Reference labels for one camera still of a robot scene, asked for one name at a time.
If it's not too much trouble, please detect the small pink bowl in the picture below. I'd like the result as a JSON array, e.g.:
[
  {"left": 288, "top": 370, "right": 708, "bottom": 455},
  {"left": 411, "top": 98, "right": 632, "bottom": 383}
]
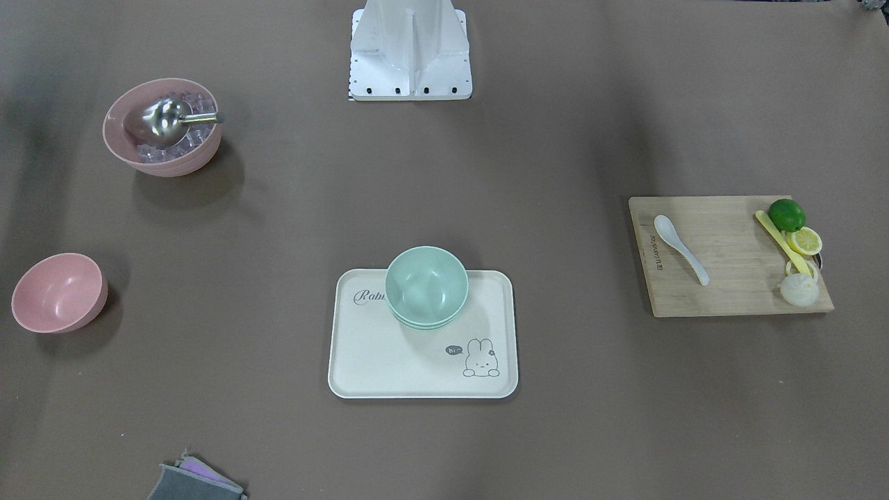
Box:
[{"left": 10, "top": 253, "right": 108, "bottom": 333}]

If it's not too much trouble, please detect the top green bowl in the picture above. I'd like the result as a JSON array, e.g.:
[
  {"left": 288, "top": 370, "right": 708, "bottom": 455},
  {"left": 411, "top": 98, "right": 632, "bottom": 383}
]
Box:
[{"left": 384, "top": 246, "right": 469, "bottom": 323}]

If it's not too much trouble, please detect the white ceramic spoon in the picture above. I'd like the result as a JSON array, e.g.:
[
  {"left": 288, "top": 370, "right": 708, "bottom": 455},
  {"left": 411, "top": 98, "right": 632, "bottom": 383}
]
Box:
[{"left": 654, "top": 213, "right": 711, "bottom": 287}]

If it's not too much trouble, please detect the large pink ice bowl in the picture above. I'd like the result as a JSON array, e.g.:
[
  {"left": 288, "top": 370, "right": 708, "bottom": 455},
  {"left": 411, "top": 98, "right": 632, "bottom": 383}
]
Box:
[{"left": 103, "top": 77, "right": 222, "bottom": 178}]

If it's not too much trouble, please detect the cream rabbit serving tray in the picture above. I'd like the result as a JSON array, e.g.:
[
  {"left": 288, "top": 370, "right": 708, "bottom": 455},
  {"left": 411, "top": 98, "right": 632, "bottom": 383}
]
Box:
[{"left": 328, "top": 269, "right": 520, "bottom": 399}]

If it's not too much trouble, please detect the bamboo cutting board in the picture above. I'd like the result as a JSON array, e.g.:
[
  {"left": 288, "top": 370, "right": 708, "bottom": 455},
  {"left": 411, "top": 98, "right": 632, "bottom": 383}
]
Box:
[{"left": 629, "top": 195, "right": 834, "bottom": 317}]

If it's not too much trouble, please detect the metal ice scoop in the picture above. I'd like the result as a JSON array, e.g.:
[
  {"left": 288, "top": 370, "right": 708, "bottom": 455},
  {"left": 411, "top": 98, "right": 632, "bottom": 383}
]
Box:
[{"left": 133, "top": 97, "right": 225, "bottom": 149}]

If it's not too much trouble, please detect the grey folded cloth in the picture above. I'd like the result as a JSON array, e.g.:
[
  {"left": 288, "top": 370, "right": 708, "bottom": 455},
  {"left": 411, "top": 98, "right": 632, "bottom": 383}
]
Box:
[{"left": 147, "top": 452, "right": 248, "bottom": 499}]

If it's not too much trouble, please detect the green lime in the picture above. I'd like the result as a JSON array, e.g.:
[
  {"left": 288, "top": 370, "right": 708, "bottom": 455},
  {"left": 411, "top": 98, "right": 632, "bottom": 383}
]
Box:
[{"left": 767, "top": 199, "right": 807, "bottom": 232}]

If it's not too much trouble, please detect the half lemon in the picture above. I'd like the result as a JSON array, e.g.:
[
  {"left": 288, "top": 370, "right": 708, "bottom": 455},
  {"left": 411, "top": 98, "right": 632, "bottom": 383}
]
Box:
[{"left": 785, "top": 226, "right": 823, "bottom": 256}]

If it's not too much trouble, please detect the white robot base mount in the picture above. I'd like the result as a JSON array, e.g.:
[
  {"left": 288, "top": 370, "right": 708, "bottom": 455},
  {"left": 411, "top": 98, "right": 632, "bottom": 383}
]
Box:
[{"left": 347, "top": 1, "right": 474, "bottom": 101}]

